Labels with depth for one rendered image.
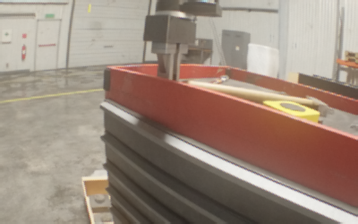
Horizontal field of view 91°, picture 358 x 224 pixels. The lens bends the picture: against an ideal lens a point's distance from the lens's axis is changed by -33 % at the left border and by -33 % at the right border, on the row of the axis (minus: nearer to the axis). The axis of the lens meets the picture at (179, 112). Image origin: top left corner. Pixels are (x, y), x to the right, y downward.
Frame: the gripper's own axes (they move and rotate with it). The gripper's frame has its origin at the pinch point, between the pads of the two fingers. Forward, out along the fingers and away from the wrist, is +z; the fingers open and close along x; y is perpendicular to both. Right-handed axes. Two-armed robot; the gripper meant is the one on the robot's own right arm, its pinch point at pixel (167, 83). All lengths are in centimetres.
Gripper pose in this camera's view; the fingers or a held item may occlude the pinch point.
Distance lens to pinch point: 47.8
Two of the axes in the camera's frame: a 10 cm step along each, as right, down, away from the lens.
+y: -9.1, -1.8, 3.8
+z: -0.8, 9.6, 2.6
